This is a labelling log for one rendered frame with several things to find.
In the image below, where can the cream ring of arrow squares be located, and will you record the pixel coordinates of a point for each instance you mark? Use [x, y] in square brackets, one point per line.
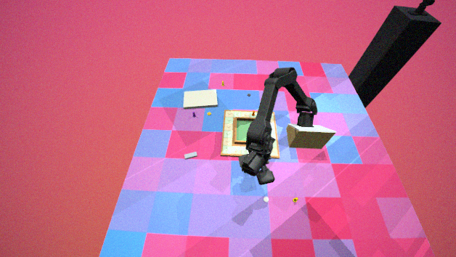
[242, 123]

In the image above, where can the white flat rectangular tile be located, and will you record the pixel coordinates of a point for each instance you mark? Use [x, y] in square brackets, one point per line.
[200, 99]

